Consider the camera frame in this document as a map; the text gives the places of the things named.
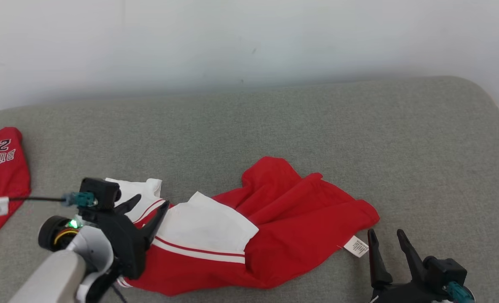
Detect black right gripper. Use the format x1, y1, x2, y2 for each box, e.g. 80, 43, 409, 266
367, 229, 454, 303

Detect red Bulls shorts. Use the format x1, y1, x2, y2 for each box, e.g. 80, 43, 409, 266
0, 127, 32, 247

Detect red basketball jersey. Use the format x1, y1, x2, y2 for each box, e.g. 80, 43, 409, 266
105, 157, 380, 296

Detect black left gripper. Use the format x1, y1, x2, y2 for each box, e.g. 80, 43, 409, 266
81, 194, 170, 280

